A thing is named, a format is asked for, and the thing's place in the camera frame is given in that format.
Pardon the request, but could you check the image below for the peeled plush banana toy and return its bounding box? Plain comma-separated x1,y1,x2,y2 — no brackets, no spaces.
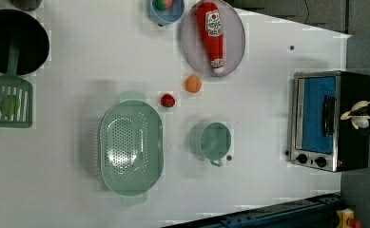
341,101,370,129

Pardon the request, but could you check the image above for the black and silver toaster oven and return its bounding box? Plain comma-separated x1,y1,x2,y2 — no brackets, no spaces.
289,71,370,172

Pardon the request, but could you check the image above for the orange toy fruit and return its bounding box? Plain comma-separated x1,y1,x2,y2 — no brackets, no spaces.
185,75,203,93

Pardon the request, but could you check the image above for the red plush ketchup bottle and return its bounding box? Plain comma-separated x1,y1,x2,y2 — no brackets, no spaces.
196,2,224,73

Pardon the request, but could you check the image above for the small red strawberry toy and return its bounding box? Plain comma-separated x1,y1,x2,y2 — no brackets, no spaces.
160,93,176,107

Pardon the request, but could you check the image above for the blue bowl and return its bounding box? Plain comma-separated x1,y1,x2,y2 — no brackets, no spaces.
146,0,185,27

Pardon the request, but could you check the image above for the strawberry toy in bowl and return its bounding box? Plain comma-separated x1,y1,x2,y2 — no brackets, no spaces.
154,0,173,11

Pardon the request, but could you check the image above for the green perforated colander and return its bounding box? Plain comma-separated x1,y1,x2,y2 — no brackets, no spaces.
99,90,164,205

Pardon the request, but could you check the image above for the green toy under spatula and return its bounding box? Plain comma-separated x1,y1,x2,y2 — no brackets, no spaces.
0,95,20,116

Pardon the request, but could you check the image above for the dark grey pot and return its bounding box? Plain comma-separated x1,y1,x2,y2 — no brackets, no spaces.
10,0,43,11

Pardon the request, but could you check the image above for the green slotted spatula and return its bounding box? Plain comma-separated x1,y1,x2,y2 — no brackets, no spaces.
0,37,33,128

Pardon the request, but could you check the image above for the black round pan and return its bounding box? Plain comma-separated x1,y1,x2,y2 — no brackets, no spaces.
0,9,49,75

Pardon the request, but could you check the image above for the blue metal frame rail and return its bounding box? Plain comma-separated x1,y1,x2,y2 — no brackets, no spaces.
164,194,346,228

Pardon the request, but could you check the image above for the green cup with handle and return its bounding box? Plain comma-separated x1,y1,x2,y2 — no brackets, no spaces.
189,122,232,167

